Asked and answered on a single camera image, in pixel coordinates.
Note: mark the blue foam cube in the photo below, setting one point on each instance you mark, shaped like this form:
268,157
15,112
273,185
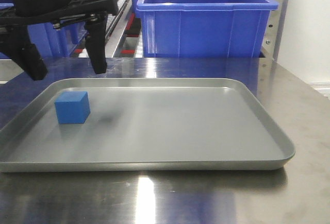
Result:
72,107

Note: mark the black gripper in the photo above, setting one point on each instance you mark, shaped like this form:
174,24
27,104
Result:
15,40

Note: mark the metal shelf upright post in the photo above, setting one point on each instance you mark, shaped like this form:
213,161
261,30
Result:
274,30

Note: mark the blue plastic bin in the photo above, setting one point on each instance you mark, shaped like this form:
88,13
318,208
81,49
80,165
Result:
204,28
56,43

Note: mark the grey metal tray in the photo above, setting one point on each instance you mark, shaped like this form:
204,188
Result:
147,124

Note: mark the blue plastic bin right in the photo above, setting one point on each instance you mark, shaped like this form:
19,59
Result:
204,28

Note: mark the blue plastic bin left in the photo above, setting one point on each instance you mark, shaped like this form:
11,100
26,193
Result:
56,43

